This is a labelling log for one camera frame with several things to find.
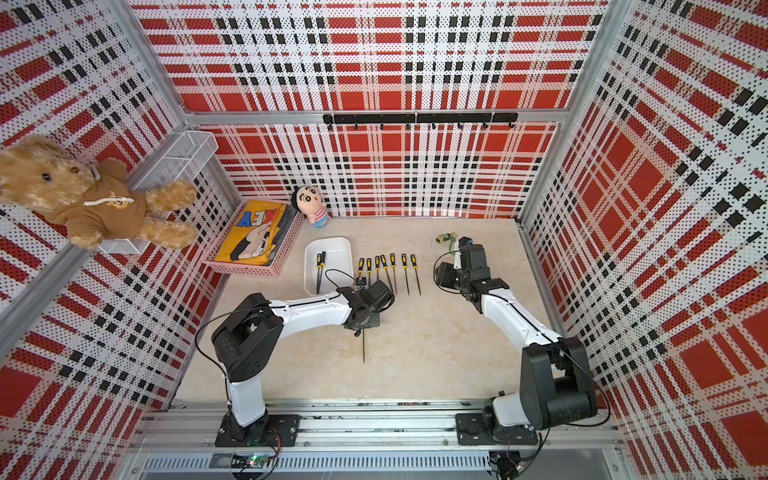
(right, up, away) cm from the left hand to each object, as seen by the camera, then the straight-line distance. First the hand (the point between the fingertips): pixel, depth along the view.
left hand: (370, 317), depth 93 cm
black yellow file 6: (+11, +15, +15) cm, 24 cm away
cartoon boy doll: (-24, +39, +15) cm, 49 cm away
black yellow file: (-19, +16, +15) cm, 29 cm away
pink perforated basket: (-31, +29, +15) cm, 45 cm away
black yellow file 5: (+7, +16, +15) cm, 23 cm away
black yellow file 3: (+1, +16, +15) cm, 22 cm away
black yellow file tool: (-2, +14, +13) cm, 19 cm away
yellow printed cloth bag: (-45, +26, +15) cm, 54 cm away
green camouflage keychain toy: (+28, +26, +22) cm, 44 cm away
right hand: (+24, +15, -4) cm, 28 cm away
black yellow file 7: (+15, +15, +15) cm, 26 cm away
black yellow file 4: (+4, +15, +15) cm, 21 cm away
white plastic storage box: (-17, +15, +17) cm, 29 cm away
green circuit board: (-24, -28, -24) cm, 44 cm away
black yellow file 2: (-5, +16, +15) cm, 22 cm away
